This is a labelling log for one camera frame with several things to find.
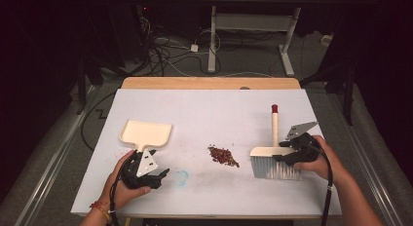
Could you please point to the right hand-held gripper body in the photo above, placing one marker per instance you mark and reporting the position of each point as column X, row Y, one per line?
column 307, row 148

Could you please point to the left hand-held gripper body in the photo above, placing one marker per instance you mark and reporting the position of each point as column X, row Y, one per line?
column 146, row 164

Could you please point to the cream hand brush red tip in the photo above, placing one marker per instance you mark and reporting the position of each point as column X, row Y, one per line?
column 275, row 128

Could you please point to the cream plastic dustpan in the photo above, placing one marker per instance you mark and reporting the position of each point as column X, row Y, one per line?
column 146, row 133

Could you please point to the group of red beans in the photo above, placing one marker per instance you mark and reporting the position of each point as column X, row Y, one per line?
column 223, row 156

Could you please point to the person's right hand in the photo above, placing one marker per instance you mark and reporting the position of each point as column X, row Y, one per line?
column 328, row 167

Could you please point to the person's left hand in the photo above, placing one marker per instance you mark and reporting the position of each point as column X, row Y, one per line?
column 125, row 195

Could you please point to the white foam board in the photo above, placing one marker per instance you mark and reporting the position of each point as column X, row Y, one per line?
column 201, row 109

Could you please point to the grey table grommet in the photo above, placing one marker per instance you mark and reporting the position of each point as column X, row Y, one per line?
column 244, row 88

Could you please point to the wooden table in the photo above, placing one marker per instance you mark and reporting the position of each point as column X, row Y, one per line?
column 211, row 83

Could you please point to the white power adapter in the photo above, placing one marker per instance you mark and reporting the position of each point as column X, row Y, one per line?
column 194, row 47

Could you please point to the grey floor rail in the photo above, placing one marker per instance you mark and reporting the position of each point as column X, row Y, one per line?
column 55, row 164
column 367, row 164

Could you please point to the white metal desk frame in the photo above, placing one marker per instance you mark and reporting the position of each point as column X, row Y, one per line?
column 253, row 21

